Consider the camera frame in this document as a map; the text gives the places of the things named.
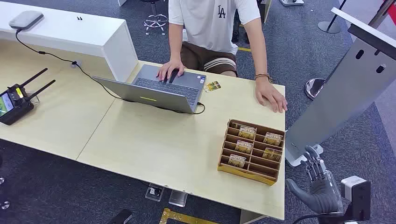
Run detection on person's left hand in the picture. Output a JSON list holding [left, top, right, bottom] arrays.
[[255, 77, 288, 114]]

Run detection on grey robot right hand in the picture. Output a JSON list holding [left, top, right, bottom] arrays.
[[285, 145, 344, 215]]

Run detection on person's right hand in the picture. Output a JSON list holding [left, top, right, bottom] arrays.
[[156, 58, 186, 83]]

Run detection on person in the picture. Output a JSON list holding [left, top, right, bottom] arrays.
[[156, 0, 288, 113]]

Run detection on wooden card holder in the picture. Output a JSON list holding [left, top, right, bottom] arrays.
[[217, 119, 286, 186]]

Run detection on grey laptop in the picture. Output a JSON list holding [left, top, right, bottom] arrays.
[[92, 64, 207, 115]]

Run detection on chrome stanchion base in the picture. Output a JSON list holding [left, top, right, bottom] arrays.
[[304, 78, 326, 100]]

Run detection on chrome stool base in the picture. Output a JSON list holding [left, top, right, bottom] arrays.
[[143, 0, 169, 35]]

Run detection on background humanoid robot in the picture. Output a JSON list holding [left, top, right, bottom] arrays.
[[230, 9, 251, 44]]

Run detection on grey standing kiosk panel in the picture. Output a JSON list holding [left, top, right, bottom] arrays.
[[284, 7, 396, 168]]

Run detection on grey stanchion with black pole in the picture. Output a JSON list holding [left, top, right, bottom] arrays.
[[318, 0, 348, 34]]

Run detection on white raised counter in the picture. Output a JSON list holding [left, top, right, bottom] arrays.
[[0, 0, 139, 83]]

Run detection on clear acrylic block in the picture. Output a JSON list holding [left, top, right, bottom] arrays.
[[168, 190, 188, 207], [145, 184, 165, 202]]

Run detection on clear acrylic controller stand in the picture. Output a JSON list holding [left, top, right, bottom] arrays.
[[26, 91, 41, 106]]

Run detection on black box on floor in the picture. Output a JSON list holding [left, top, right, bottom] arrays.
[[108, 209, 133, 224]]

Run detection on black remote controller with antennas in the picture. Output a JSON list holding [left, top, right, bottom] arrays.
[[0, 68, 57, 126]]

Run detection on braided brown bracelet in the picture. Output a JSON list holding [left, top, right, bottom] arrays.
[[255, 73, 275, 84]]

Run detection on black power cable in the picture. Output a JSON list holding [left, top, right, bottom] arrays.
[[14, 28, 206, 115]]

